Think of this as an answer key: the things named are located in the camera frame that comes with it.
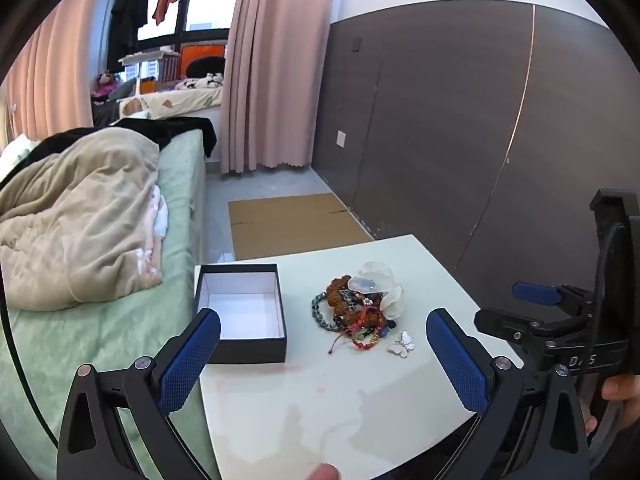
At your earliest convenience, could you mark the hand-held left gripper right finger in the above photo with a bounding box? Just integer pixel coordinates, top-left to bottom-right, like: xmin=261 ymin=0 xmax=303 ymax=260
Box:
xmin=426 ymin=308 xmax=591 ymax=480

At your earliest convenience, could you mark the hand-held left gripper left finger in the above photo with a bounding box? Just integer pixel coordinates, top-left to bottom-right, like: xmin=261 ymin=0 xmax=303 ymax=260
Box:
xmin=56 ymin=307 xmax=222 ymax=480

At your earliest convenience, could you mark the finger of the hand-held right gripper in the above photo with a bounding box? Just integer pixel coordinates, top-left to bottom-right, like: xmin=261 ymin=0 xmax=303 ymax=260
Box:
xmin=512 ymin=282 xmax=596 ymax=318
xmin=473 ymin=307 xmax=546 ymax=346

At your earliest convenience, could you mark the black cardboard box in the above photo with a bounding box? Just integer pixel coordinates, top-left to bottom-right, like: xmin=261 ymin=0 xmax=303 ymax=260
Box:
xmin=192 ymin=263 xmax=288 ymax=365

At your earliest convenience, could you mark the white translucent bracelet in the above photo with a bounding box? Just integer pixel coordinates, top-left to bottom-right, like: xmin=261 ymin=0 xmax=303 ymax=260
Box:
xmin=348 ymin=261 xmax=406 ymax=322

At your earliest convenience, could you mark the dark grey bead bracelet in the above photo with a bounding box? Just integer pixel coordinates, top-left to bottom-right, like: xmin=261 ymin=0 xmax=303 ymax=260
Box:
xmin=311 ymin=292 xmax=346 ymax=333

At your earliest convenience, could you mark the brown bead bracelet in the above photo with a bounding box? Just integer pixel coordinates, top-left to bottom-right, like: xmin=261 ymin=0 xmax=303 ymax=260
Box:
xmin=322 ymin=274 xmax=386 ymax=333

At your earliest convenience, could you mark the person's right hand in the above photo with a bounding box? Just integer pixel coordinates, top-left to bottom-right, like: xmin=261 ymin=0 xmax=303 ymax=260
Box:
xmin=584 ymin=375 xmax=640 ymax=433

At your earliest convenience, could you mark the person's left hand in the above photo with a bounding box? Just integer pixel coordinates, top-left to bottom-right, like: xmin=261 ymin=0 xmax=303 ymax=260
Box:
xmin=304 ymin=462 xmax=342 ymax=480

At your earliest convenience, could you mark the white butterfly brooch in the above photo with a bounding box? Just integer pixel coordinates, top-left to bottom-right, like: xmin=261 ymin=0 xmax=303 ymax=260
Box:
xmin=386 ymin=330 xmax=417 ymax=359

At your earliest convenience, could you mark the bed with green sheet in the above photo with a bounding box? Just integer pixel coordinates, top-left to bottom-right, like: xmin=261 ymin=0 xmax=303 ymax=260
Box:
xmin=0 ymin=127 xmax=208 ymax=480

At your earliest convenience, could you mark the white cloth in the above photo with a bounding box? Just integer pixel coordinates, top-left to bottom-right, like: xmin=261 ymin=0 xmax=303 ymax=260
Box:
xmin=149 ymin=185 xmax=169 ymax=239

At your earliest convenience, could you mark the flat cardboard sheet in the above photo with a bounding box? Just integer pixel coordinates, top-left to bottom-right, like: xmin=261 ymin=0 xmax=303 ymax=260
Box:
xmin=228 ymin=192 xmax=375 ymax=262

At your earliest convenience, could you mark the beige blanket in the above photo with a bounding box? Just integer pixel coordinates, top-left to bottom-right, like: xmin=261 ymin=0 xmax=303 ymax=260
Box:
xmin=0 ymin=127 xmax=168 ymax=311

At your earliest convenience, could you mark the black cloth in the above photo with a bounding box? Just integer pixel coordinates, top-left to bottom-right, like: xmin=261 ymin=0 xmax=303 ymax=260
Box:
xmin=0 ymin=116 xmax=217 ymax=181

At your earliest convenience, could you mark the printed cream cushion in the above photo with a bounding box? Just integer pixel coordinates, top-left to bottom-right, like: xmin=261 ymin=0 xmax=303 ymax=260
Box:
xmin=120 ymin=85 xmax=223 ymax=121

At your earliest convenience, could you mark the white pillow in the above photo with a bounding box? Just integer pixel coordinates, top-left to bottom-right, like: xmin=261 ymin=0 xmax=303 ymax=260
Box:
xmin=0 ymin=135 xmax=38 ymax=176

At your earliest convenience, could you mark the black and white plush toy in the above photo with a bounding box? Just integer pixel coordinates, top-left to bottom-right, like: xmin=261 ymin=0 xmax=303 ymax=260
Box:
xmin=175 ymin=71 xmax=223 ymax=92

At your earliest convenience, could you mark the pink plush toy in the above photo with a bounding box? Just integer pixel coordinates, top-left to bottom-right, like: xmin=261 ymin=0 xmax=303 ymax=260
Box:
xmin=92 ymin=72 xmax=123 ymax=98

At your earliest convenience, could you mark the orange box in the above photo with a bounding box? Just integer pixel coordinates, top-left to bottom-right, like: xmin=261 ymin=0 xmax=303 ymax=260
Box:
xmin=180 ymin=44 xmax=227 ymax=76

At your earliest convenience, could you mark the pink curtain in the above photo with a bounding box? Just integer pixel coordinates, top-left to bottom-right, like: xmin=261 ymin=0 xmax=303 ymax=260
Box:
xmin=219 ymin=0 xmax=341 ymax=175
xmin=0 ymin=0 xmax=108 ymax=146

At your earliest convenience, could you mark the black hanging garment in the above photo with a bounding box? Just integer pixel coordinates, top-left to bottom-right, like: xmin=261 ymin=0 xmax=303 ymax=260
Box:
xmin=107 ymin=0 xmax=156 ymax=56

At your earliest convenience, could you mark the red string bracelet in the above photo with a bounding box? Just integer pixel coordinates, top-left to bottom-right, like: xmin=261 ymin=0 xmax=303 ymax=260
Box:
xmin=328 ymin=317 xmax=391 ymax=356

